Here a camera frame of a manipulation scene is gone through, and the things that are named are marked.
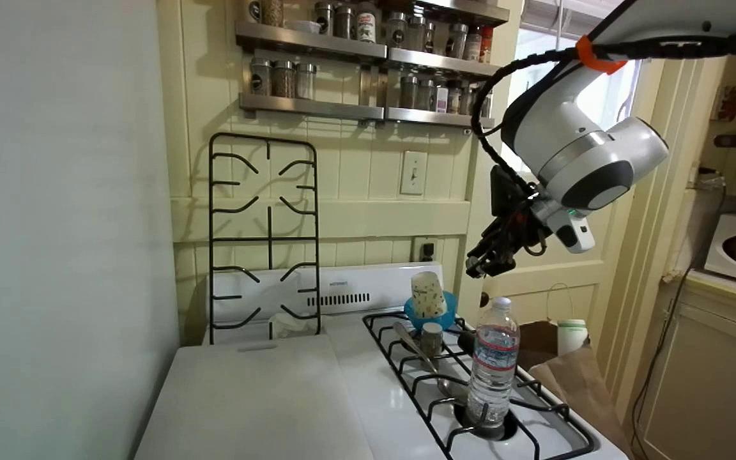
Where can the loose black stove grate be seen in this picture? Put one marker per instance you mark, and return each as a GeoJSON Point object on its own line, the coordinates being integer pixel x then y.
{"type": "Point", "coordinates": [266, 238]}

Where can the small glass shaker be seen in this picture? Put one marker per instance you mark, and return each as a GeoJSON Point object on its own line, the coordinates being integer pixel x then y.
{"type": "Point", "coordinates": [430, 339]}

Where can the white gas stove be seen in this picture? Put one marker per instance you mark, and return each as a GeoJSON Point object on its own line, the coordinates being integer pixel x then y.
{"type": "Point", "coordinates": [427, 399]}
{"type": "Point", "coordinates": [282, 399]}

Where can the cream wooden cabinet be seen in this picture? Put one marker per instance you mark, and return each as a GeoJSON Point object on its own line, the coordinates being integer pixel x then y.
{"type": "Point", "coordinates": [716, 373]}

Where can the metal spoon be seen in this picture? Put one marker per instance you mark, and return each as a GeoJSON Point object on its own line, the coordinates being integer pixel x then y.
{"type": "Point", "coordinates": [421, 349]}

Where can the black wall outlet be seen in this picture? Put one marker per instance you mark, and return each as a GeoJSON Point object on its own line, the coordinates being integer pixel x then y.
{"type": "Point", "coordinates": [426, 252]}

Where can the dotted paper cup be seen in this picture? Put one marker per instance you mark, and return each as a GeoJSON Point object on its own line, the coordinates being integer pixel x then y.
{"type": "Point", "coordinates": [427, 295]}

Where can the white jar with lid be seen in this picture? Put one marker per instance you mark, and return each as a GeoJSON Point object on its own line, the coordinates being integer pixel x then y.
{"type": "Point", "coordinates": [572, 339]}

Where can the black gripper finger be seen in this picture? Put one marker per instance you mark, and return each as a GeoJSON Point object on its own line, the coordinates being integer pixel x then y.
{"type": "Point", "coordinates": [477, 262]}
{"type": "Point", "coordinates": [505, 257]}

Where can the blue bowl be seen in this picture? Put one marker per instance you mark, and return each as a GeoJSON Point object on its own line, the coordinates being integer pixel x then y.
{"type": "Point", "coordinates": [447, 308]}

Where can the cream light switch plate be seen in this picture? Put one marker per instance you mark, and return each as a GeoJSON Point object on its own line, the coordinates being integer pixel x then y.
{"type": "Point", "coordinates": [413, 171]}

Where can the lower metal spice shelf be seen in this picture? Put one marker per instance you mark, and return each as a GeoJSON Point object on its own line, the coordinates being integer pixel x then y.
{"type": "Point", "coordinates": [319, 109]}

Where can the clear plastic water bottle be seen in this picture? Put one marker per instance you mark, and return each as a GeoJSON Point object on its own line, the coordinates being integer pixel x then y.
{"type": "Point", "coordinates": [494, 365]}

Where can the glass spice jar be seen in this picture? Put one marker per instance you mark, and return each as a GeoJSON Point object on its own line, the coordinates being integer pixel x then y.
{"type": "Point", "coordinates": [447, 96]}
{"type": "Point", "coordinates": [411, 91]}
{"type": "Point", "coordinates": [261, 78]}
{"type": "Point", "coordinates": [307, 81]}
{"type": "Point", "coordinates": [427, 93]}
{"type": "Point", "coordinates": [286, 78]}
{"type": "Point", "coordinates": [462, 97]}

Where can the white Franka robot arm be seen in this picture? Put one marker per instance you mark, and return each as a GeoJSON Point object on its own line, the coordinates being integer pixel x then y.
{"type": "Point", "coordinates": [590, 153]}

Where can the metal spice shelf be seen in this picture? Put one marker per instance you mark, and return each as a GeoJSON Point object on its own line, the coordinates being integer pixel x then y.
{"type": "Point", "coordinates": [319, 109]}
{"type": "Point", "coordinates": [319, 38]}

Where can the white label spice jar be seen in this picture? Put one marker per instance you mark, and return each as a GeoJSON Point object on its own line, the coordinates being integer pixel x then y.
{"type": "Point", "coordinates": [367, 24]}

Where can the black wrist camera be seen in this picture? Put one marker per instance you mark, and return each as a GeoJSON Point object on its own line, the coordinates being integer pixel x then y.
{"type": "Point", "coordinates": [503, 190]}

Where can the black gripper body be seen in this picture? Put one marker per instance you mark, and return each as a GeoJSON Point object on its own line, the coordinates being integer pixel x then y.
{"type": "Point", "coordinates": [517, 212]}

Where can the upper metal spice shelf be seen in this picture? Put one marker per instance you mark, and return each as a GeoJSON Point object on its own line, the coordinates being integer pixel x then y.
{"type": "Point", "coordinates": [319, 38]}

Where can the white gas stove top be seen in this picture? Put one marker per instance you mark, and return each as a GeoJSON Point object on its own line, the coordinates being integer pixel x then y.
{"type": "Point", "coordinates": [427, 399]}

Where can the white refrigerator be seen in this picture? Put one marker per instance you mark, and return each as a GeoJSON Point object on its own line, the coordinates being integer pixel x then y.
{"type": "Point", "coordinates": [62, 221]}

